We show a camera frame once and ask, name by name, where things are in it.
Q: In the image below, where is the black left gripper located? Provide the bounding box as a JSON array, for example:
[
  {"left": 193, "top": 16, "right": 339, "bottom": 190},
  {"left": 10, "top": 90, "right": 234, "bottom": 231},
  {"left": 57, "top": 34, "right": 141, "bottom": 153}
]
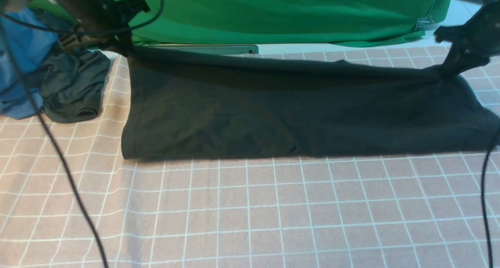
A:
[{"left": 55, "top": 0, "right": 151, "bottom": 57}]

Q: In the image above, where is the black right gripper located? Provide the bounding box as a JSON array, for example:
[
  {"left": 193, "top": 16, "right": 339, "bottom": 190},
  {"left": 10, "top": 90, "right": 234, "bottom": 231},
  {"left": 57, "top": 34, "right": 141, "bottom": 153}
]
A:
[{"left": 434, "top": 2, "right": 500, "bottom": 78}]

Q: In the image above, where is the dark gray long-sleeve shirt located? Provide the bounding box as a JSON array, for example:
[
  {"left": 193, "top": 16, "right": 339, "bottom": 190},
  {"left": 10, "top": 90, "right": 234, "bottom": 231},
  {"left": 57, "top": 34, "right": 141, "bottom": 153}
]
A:
[{"left": 121, "top": 48, "right": 499, "bottom": 161}]

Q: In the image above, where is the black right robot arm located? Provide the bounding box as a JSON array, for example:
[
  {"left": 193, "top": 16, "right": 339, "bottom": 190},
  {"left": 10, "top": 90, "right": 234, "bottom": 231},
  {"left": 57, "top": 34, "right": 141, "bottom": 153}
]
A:
[{"left": 122, "top": 0, "right": 499, "bottom": 88}]

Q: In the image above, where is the metal binder clip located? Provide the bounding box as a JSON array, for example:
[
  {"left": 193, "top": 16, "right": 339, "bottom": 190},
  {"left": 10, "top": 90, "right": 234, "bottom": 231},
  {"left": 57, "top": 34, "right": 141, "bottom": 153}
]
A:
[{"left": 414, "top": 16, "right": 435, "bottom": 32}]

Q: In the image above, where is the dark crumpled garment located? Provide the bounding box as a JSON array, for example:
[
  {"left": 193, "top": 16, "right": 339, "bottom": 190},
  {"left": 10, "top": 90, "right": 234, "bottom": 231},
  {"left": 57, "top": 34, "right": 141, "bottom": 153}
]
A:
[{"left": 26, "top": 35, "right": 111, "bottom": 123}]

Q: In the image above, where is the blue crumpled garment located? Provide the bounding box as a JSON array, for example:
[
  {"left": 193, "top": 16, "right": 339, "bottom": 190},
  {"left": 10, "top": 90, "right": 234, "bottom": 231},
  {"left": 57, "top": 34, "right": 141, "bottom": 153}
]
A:
[{"left": 0, "top": 16, "right": 58, "bottom": 120}]

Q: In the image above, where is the green backdrop cloth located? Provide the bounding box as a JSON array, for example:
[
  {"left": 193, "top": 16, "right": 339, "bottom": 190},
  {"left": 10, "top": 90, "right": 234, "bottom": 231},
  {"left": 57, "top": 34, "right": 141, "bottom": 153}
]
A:
[{"left": 132, "top": 0, "right": 450, "bottom": 47}]

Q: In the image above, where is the pink checkered tablecloth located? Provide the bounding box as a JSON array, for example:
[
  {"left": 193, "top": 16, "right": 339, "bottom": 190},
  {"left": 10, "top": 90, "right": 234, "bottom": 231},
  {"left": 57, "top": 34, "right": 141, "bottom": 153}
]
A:
[{"left": 0, "top": 57, "right": 489, "bottom": 268}]

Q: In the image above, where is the teal metal rail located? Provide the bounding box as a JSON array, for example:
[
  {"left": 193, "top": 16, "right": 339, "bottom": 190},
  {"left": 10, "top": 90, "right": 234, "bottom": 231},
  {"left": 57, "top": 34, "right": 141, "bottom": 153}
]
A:
[{"left": 147, "top": 44, "right": 259, "bottom": 55}]

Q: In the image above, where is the black left camera cable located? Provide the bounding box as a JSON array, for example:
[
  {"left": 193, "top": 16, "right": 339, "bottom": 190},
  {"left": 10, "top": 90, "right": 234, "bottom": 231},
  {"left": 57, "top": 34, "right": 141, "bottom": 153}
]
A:
[{"left": 0, "top": 0, "right": 164, "bottom": 268}]

